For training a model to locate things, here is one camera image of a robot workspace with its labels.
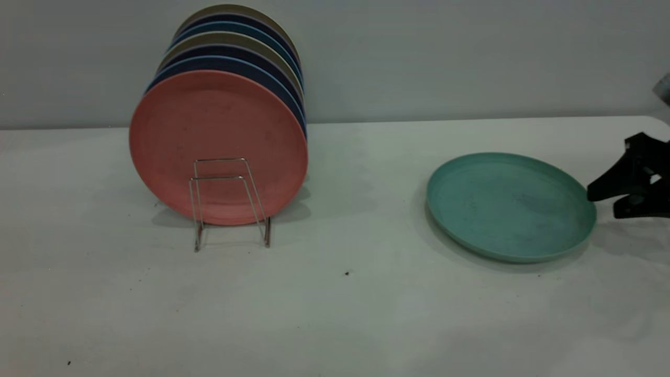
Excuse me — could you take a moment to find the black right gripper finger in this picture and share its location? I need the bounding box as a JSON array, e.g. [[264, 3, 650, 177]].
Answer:
[[587, 132, 670, 203], [613, 183, 670, 219]]

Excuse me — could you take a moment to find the green plate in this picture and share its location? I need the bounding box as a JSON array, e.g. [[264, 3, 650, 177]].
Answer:
[[426, 152, 597, 263]]

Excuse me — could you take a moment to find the blue plate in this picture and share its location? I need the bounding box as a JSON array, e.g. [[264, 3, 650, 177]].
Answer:
[[171, 21, 303, 74], [146, 56, 308, 141]]

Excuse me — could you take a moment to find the purple plate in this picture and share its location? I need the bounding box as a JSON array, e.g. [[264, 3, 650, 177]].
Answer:
[[175, 13, 302, 61], [157, 44, 306, 105]]

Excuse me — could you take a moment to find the pink plate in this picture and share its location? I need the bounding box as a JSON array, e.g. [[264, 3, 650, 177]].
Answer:
[[129, 71, 309, 227]]

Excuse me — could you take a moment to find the beige plate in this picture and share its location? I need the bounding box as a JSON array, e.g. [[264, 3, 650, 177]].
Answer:
[[165, 31, 305, 90], [175, 4, 300, 53]]

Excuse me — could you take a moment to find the metal wire plate rack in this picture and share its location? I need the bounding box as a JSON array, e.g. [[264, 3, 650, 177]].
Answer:
[[188, 158, 272, 253]]

